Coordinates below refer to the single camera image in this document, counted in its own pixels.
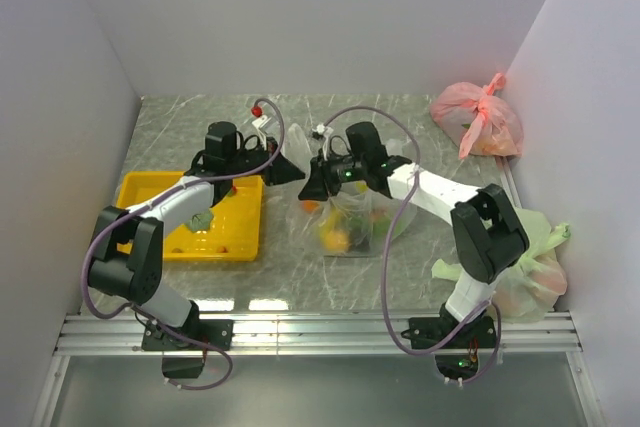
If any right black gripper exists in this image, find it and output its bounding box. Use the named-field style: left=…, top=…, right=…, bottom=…
left=299, top=146, right=369, bottom=201

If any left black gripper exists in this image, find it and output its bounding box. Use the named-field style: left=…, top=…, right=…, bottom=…
left=227, top=137, right=306, bottom=187

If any orange fake orange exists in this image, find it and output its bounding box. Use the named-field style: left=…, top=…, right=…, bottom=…
left=301, top=200, right=320, bottom=213

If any clear plastic bag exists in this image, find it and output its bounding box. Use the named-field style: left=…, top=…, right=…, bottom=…
left=284, top=123, right=417, bottom=257

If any yellow fake lemon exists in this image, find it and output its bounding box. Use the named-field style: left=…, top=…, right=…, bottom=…
left=321, top=228, right=350, bottom=255

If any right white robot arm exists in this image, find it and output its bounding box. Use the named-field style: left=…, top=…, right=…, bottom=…
left=299, top=122, right=530, bottom=347

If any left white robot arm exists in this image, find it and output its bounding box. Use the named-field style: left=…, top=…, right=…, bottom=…
left=81, top=121, right=305, bottom=349

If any green fake leaf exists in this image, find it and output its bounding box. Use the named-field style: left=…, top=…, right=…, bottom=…
left=185, top=209, right=214, bottom=233

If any pink tied plastic bag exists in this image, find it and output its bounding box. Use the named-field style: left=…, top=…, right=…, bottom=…
left=429, top=73, right=524, bottom=159

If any green plastic bag with fruit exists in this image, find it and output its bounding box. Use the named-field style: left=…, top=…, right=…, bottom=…
left=431, top=206, right=572, bottom=324

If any yellow plastic tray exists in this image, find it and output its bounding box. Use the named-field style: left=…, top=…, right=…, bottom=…
left=116, top=171, right=264, bottom=262

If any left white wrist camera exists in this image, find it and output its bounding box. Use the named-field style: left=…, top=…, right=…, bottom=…
left=252, top=114, right=277, bottom=135

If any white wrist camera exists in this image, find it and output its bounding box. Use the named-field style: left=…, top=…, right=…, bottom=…
left=311, top=124, right=333, bottom=160
left=252, top=114, right=277, bottom=135

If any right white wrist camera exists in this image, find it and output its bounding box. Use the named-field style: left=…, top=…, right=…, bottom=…
left=311, top=124, right=333, bottom=160

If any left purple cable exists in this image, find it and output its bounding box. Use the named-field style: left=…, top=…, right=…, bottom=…
left=80, top=97, right=286, bottom=392

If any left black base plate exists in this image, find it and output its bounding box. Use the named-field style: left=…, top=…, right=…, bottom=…
left=141, top=319, right=234, bottom=352

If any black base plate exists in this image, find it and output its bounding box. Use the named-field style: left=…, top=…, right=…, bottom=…
left=141, top=319, right=234, bottom=352
left=401, top=316, right=497, bottom=350

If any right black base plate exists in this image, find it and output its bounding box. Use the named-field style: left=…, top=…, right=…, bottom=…
left=401, top=316, right=497, bottom=350

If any aluminium mounting rail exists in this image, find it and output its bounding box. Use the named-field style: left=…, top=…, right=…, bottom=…
left=54, top=311, right=582, bottom=356

